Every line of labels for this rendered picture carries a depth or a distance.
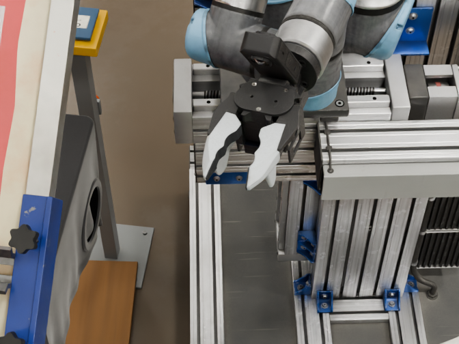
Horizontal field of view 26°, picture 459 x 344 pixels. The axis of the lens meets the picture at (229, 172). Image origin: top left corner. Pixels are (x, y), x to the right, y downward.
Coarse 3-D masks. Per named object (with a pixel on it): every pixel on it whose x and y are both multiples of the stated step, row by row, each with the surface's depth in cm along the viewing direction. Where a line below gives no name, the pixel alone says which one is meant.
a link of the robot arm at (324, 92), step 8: (272, 32) 136; (336, 56) 131; (328, 64) 132; (336, 64) 133; (256, 72) 137; (328, 72) 133; (336, 72) 134; (320, 80) 134; (328, 80) 134; (336, 80) 136; (312, 88) 135; (320, 88) 135; (328, 88) 136; (336, 88) 138; (312, 96) 136; (320, 96) 136; (328, 96) 137; (312, 104) 138; (320, 104) 138; (328, 104) 139
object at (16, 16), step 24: (0, 0) 163; (24, 0) 162; (0, 24) 162; (0, 48) 162; (0, 72) 161; (0, 96) 161; (0, 120) 160; (0, 144) 160; (0, 168) 160; (0, 192) 159
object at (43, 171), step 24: (72, 0) 158; (48, 24) 158; (72, 24) 159; (48, 48) 158; (72, 48) 160; (48, 72) 157; (48, 96) 157; (48, 120) 156; (48, 144) 156; (48, 168) 155; (48, 192) 155
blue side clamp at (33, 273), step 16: (32, 208) 154; (48, 208) 153; (32, 224) 154; (48, 224) 152; (48, 240) 153; (16, 256) 153; (32, 256) 153; (48, 256) 154; (16, 272) 153; (32, 272) 153; (48, 272) 155; (16, 288) 153; (32, 288) 152; (48, 288) 156; (16, 304) 152; (32, 304) 152; (48, 304) 157; (16, 320) 152; (32, 320) 151; (32, 336) 151
